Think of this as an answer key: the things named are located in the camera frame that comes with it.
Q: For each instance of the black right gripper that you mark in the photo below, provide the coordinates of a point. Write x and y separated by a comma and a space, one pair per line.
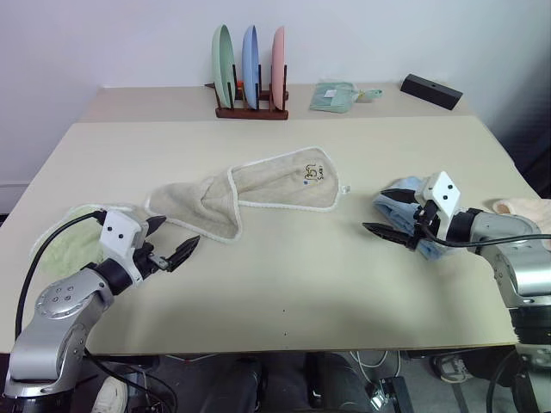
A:
424, 217

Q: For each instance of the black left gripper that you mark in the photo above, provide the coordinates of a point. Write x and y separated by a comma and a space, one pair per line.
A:
146, 260

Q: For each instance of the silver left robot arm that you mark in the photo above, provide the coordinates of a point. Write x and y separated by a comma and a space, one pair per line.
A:
56, 301

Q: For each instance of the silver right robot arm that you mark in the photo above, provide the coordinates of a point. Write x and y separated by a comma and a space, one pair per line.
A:
503, 228

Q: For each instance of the light blue cloth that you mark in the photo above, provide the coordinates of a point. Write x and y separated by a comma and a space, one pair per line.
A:
398, 215

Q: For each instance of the light green cloth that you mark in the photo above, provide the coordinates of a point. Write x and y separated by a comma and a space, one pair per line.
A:
73, 249

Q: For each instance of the beige towel with white trim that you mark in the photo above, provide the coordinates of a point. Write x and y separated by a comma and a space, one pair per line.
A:
280, 180

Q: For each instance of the pink cloth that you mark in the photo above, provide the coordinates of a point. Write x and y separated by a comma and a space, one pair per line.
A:
525, 206

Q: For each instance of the small pale green cloth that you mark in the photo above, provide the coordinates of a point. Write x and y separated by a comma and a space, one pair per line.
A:
372, 94

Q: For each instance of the folded green cloth with label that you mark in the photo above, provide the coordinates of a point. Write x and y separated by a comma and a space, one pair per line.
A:
340, 101

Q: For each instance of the black rectangular box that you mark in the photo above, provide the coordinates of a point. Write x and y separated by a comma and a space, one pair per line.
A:
430, 90

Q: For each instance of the brown wooden plate rack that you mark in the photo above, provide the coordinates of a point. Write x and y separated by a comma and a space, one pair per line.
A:
249, 114

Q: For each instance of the dark rounded shape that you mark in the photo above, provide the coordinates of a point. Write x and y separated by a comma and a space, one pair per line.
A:
234, 383
338, 383

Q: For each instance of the grey shoe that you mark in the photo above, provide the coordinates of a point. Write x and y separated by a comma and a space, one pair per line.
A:
452, 370

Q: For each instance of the white shoe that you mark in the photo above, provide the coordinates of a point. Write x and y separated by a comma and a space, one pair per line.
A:
109, 396

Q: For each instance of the black device under table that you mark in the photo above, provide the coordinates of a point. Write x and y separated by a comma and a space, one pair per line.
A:
389, 396

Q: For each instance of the green plate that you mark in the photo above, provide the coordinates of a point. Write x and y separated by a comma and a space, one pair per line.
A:
221, 60

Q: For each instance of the pink plate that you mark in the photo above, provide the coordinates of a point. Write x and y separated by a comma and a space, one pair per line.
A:
279, 60

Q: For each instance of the blue plate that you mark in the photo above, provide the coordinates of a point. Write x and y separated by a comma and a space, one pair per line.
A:
250, 60

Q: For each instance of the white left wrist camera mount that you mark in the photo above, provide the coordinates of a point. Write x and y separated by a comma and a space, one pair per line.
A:
120, 228

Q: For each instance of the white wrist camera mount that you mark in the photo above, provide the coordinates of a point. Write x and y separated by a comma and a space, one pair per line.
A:
120, 228
445, 191

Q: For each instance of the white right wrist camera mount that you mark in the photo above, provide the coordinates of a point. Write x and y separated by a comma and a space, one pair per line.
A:
445, 191

